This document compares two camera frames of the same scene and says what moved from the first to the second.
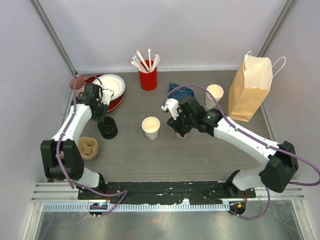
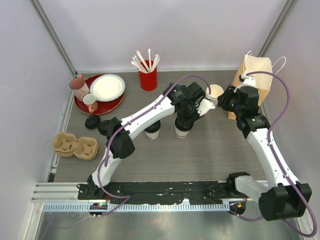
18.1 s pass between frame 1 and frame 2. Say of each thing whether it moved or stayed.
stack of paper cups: stayed
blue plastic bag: stayed
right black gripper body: moved
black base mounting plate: stayed
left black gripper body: moved
